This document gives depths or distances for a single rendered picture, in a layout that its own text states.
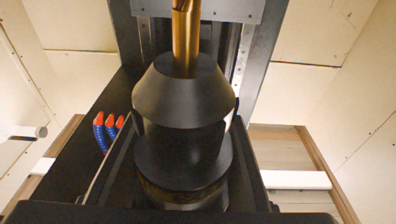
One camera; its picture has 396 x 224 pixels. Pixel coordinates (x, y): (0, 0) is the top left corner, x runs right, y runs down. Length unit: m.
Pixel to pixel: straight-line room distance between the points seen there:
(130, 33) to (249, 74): 0.55
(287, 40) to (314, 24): 0.17
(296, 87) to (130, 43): 1.16
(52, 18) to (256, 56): 1.18
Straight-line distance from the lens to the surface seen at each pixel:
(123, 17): 0.84
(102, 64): 1.41
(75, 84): 1.61
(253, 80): 0.92
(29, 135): 1.22
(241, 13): 0.74
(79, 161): 0.51
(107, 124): 0.39
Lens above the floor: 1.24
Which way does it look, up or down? 41 degrees up
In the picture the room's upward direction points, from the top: 175 degrees counter-clockwise
